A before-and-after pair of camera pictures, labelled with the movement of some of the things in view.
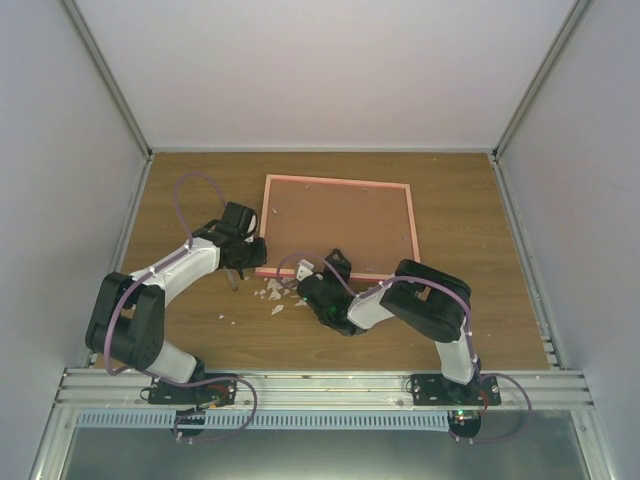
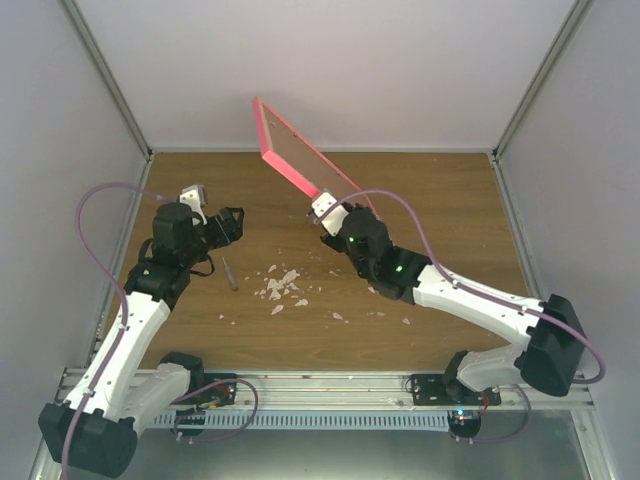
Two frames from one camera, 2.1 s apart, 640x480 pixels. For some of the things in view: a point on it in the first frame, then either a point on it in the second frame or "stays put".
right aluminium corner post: [542, 76] stays put
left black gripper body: [248, 257] to [219, 238]
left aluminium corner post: [107, 75] stays put
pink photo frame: [374, 224] to [295, 160]
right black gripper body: [339, 286] to [351, 208]
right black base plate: [437, 390] stays put
